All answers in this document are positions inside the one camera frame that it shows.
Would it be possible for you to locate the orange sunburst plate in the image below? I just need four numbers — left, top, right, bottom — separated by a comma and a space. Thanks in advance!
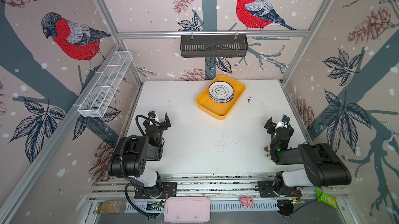
211, 97, 233, 104

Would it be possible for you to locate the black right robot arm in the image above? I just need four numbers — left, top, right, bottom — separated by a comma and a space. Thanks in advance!
264, 115, 352, 195

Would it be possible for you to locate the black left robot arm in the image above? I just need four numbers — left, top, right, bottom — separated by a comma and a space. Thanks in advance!
107, 111, 171, 199

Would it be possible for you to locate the yellow plastic bin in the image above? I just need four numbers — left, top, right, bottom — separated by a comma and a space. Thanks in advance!
196, 75, 246, 120

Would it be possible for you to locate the green snack packet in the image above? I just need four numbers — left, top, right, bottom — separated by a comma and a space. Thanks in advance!
316, 189, 338, 209

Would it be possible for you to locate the pink pig toy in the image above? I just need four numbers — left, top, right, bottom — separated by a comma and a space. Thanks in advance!
240, 195, 255, 207

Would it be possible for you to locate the pink plastic tray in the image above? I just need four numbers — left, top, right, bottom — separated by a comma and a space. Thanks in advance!
164, 197, 211, 224

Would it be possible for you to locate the brown grain bag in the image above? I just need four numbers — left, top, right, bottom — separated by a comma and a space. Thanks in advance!
94, 200, 126, 214

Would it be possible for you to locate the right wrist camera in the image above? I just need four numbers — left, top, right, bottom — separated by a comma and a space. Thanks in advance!
275, 121, 287, 129

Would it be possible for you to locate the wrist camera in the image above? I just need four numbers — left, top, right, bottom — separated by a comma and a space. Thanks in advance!
275, 121, 287, 129
148, 110, 159, 124

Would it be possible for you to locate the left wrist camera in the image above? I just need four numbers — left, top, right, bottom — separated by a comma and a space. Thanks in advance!
148, 110, 159, 124

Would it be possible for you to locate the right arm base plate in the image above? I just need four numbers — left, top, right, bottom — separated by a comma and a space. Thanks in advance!
257, 180, 302, 198

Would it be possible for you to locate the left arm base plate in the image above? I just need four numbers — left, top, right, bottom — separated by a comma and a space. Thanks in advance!
134, 182, 177, 200

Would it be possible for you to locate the white wire mesh shelf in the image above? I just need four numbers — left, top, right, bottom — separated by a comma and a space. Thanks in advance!
78, 51, 133, 118

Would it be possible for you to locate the black hanging wire basket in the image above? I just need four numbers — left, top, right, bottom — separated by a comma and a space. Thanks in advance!
180, 35, 248, 58

